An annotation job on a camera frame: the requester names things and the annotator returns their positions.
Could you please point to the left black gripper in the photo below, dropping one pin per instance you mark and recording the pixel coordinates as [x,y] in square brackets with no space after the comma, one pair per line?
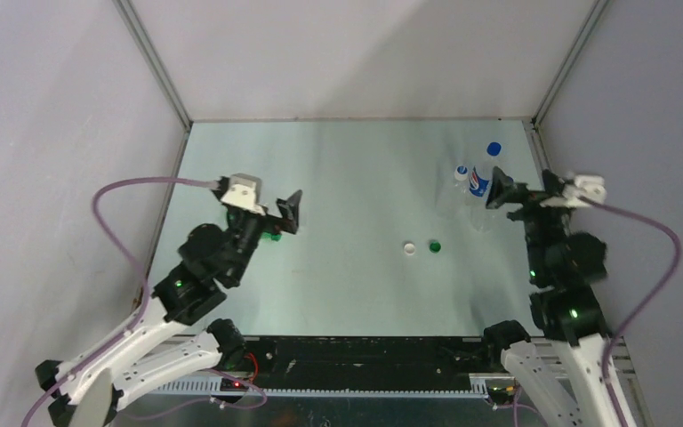
[289,209]

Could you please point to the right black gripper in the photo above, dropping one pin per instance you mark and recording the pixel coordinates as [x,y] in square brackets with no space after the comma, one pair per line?
[503,189]

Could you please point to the Pepsi label clear bottle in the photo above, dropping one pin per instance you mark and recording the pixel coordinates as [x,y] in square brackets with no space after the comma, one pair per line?
[481,175]

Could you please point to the blue cap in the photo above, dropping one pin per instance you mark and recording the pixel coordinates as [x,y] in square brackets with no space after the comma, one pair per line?
[494,148]

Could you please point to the green cap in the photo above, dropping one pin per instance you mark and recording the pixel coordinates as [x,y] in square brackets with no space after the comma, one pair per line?
[435,246]

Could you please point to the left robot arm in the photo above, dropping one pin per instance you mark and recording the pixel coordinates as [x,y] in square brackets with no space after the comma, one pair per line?
[213,260]

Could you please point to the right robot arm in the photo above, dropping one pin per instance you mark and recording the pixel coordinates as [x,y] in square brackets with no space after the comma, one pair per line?
[564,265]

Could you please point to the green plastic bottle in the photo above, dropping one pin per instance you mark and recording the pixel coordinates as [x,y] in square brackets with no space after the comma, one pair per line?
[271,237]

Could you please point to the left circuit board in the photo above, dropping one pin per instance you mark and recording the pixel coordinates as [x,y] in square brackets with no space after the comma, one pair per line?
[238,385]

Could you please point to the circuit board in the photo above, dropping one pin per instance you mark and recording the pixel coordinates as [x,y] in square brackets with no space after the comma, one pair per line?
[238,385]
[503,395]

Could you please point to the right circuit board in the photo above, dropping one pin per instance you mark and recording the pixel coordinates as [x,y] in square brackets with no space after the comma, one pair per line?
[503,395]

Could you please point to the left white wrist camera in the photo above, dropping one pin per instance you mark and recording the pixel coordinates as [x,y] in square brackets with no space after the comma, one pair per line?
[242,191]

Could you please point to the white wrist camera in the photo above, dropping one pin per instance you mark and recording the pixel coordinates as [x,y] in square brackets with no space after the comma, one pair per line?
[242,191]
[576,191]

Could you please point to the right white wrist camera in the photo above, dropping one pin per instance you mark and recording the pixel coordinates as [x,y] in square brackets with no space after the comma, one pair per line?
[576,191]

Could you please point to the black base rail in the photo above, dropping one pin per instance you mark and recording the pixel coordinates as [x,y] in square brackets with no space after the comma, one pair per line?
[379,364]

